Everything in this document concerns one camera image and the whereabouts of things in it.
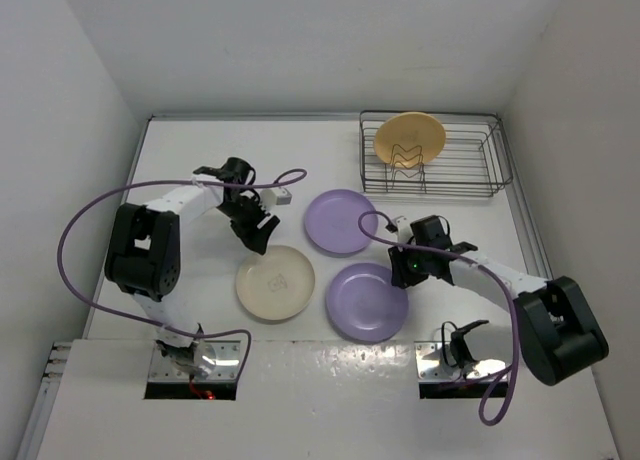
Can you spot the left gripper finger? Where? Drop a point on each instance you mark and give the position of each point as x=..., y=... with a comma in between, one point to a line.
x=265, y=231
x=252, y=239

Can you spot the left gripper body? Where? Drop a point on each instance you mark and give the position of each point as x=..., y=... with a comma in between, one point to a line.
x=243, y=212

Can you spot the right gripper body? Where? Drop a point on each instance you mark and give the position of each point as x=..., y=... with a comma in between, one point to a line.
x=410, y=265

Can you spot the purple plate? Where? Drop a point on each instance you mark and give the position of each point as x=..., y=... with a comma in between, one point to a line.
x=363, y=305
x=331, y=222

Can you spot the orange plate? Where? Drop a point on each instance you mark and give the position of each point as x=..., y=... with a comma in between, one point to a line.
x=409, y=139

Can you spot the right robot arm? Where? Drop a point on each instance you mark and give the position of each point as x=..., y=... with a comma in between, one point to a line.
x=558, y=334

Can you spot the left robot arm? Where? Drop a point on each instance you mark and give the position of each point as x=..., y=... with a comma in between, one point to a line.
x=144, y=253

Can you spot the cream plate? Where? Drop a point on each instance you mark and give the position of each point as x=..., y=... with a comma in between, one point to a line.
x=276, y=286

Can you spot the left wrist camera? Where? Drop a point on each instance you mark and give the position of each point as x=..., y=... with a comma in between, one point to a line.
x=275, y=196

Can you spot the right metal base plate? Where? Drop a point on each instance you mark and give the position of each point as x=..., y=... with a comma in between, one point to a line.
x=435, y=364

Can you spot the metal base plate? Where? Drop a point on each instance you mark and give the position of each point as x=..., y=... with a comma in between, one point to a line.
x=225, y=360
x=435, y=364

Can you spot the wire dish rack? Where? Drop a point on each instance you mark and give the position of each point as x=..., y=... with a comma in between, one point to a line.
x=475, y=160

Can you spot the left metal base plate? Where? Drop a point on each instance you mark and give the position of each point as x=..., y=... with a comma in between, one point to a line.
x=225, y=360

